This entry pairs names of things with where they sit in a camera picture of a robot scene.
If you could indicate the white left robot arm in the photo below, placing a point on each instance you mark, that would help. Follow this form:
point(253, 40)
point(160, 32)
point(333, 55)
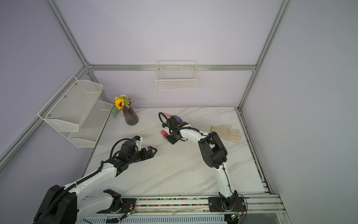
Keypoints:
point(81, 190)

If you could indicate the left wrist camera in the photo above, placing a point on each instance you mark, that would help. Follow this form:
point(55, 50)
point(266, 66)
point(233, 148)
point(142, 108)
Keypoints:
point(138, 139)

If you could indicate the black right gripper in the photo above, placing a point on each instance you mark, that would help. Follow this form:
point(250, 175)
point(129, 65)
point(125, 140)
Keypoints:
point(172, 140)

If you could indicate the upper white mesh shelf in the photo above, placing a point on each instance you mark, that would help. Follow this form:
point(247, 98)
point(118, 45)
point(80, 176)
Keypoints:
point(68, 109)

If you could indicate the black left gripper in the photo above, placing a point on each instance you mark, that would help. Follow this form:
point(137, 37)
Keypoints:
point(150, 154)

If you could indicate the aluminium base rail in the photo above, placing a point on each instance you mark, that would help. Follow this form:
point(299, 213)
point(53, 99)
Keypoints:
point(199, 204)

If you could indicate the lower white mesh shelf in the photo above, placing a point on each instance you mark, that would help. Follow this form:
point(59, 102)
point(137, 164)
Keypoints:
point(91, 129)

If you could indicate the white wire wall basket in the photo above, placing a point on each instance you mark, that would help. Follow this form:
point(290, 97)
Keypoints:
point(176, 75)

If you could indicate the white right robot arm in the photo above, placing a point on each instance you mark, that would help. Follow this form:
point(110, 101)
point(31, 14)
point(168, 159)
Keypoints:
point(214, 154)

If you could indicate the white knit work glove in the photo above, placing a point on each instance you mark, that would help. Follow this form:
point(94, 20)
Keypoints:
point(228, 133)

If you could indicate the dark glass vase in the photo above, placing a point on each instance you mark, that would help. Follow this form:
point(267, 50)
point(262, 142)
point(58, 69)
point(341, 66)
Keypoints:
point(130, 116)

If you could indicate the aluminium frame post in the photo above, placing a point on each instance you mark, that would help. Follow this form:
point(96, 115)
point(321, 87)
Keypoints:
point(284, 6)

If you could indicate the white mesh shelf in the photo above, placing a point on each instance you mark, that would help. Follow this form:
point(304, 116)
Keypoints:
point(91, 129)
point(68, 109)

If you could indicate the purple garden trowel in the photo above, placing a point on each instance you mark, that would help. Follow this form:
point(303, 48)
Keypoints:
point(178, 119)

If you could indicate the sunflower bouquet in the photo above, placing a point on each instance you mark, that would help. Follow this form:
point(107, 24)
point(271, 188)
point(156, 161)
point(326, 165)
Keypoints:
point(120, 103)

